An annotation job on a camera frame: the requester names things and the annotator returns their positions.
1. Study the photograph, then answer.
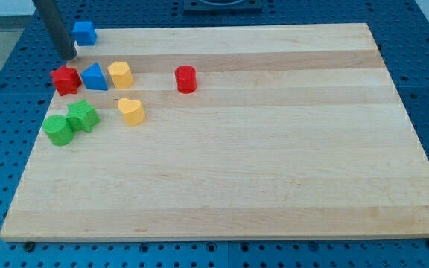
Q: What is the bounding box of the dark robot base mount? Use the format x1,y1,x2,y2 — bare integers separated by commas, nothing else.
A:
182,0,263,13

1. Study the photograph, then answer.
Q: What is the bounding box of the yellow heart block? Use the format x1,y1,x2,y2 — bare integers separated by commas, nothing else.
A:
117,98,146,127

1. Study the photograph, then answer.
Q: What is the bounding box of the green star block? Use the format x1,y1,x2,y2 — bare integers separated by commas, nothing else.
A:
66,99,101,133

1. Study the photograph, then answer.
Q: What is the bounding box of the red star block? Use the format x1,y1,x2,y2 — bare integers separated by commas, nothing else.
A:
50,65,82,96

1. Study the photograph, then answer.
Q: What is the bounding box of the green cylinder block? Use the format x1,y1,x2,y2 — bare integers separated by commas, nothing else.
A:
42,115,74,146

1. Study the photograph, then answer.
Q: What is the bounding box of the light wooden board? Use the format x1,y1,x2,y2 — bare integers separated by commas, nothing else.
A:
0,23,429,242

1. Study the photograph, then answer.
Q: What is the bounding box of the red cylinder block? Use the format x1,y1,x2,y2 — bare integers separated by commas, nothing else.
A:
174,66,197,94

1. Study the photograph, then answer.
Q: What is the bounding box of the blue triangle block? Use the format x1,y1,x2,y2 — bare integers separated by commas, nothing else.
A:
80,63,109,91

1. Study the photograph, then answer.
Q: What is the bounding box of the yellow hexagon block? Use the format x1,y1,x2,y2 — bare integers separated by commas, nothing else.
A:
107,61,134,89

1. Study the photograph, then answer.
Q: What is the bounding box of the blue cube block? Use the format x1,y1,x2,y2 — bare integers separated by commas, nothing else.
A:
72,21,98,46

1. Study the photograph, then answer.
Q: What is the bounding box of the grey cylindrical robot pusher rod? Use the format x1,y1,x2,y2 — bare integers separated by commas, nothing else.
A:
32,0,77,61

